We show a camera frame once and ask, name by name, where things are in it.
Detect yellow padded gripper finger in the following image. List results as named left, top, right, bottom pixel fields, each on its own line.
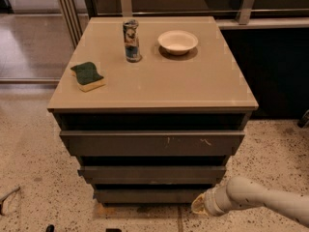
left=191, top=193, right=207, bottom=215

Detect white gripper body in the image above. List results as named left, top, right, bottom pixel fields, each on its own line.
left=204, top=187, right=229, bottom=217

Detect grey drawer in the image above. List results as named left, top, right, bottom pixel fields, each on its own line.
left=78, top=166, right=226, bottom=185
left=94, top=188, right=204, bottom=204
left=60, top=130, right=244, bottom=157

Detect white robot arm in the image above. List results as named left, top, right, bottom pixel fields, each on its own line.
left=191, top=176, right=309, bottom=227

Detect grey drawer cabinet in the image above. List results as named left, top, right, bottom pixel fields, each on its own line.
left=47, top=17, right=258, bottom=191

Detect black object floor bottom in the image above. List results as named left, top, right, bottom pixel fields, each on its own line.
left=45, top=224, right=55, bottom=232

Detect black object floor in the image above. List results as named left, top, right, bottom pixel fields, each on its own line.
left=297, top=110, right=309, bottom=128
left=45, top=224, right=55, bottom=232

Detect black object floor right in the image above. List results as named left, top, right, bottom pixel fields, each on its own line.
left=297, top=110, right=309, bottom=128

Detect white bowl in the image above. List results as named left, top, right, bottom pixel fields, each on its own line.
left=157, top=30, right=199, bottom=56

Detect green yellow sponge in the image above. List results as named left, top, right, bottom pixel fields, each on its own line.
left=70, top=62, right=105, bottom=92

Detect printed drink can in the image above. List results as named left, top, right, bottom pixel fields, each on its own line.
left=123, top=19, right=141, bottom=63

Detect metal railing with wood top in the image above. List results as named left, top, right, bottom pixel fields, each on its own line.
left=58, top=0, right=309, bottom=44

